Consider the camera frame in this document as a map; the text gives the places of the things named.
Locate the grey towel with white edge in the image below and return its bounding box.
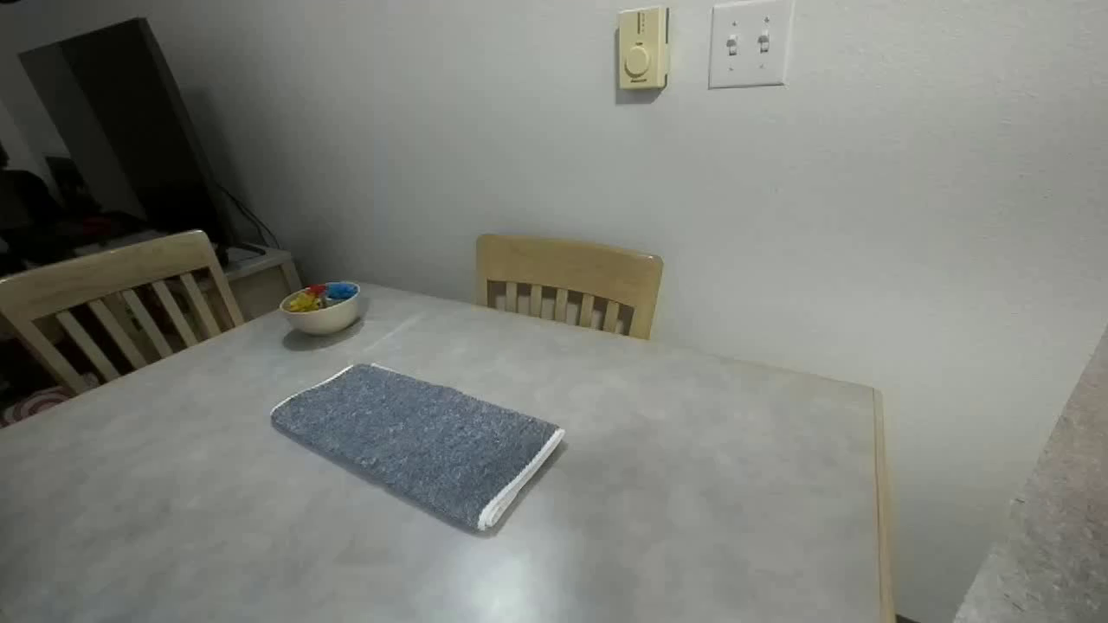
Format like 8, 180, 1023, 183
266, 362, 567, 536

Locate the speckled stone countertop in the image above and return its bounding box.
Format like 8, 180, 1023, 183
952, 325, 1108, 623

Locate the low beige cabinet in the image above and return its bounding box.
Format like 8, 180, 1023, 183
221, 243, 307, 325

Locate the white double switch plate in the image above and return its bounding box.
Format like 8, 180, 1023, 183
708, 0, 797, 95

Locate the pink white floor mat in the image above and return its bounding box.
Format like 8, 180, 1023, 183
0, 385, 77, 429

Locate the light wooden slat-back chair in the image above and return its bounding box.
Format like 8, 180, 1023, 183
472, 234, 667, 344
0, 225, 249, 399

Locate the beige ceramic bowl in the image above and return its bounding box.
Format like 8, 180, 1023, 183
281, 277, 366, 339

